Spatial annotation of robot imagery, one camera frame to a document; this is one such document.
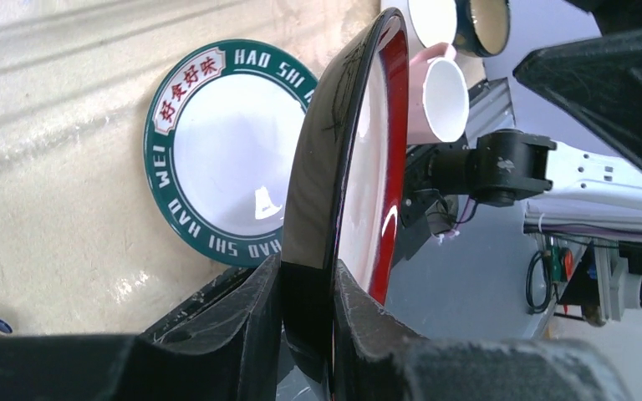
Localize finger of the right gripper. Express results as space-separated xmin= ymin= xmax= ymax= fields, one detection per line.
xmin=513 ymin=29 xmax=642 ymax=171

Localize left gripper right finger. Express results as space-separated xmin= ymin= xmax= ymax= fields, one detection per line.
xmin=333 ymin=261 xmax=633 ymax=400

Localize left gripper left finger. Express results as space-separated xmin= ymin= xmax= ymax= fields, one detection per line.
xmin=0 ymin=256 xmax=282 ymax=400

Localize red rimmed plate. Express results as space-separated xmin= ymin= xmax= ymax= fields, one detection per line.
xmin=280 ymin=8 xmax=408 ymax=400

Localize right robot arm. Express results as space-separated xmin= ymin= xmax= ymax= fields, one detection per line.
xmin=401 ymin=28 xmax=642 ymax=225

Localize dark ceramic bowl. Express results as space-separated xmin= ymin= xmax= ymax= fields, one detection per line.
xmin=453 ymin=0 xmax=511 ymax=58

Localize light pink mug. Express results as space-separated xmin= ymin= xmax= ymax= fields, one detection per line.
xmin=407 ymin=43 xmax=470 ymax=145

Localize white enamel mug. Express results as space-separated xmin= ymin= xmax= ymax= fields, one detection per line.
xmin=408 ymin=0 xmax=457 ymax=48

